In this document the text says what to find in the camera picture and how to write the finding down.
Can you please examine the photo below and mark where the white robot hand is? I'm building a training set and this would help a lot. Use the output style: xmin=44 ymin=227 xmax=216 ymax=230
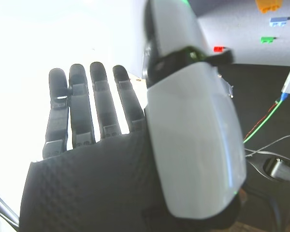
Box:
xmin=19 ymin=0 xmax=247 ymax=232

